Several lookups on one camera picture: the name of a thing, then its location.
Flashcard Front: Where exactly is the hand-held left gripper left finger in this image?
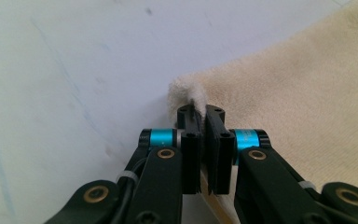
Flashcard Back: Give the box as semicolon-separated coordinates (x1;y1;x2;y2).
176;104;203;195

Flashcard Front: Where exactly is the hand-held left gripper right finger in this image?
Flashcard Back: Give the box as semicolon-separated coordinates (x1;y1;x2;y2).
204;105;236;195

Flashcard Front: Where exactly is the cream terry towel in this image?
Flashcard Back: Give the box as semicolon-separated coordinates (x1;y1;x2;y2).
167;0;358;224

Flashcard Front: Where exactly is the white grid mat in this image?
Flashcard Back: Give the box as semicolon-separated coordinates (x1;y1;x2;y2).
0;0;355;224

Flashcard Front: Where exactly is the thin black gripper wire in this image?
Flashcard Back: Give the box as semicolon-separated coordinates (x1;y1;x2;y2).
110;157;148;224

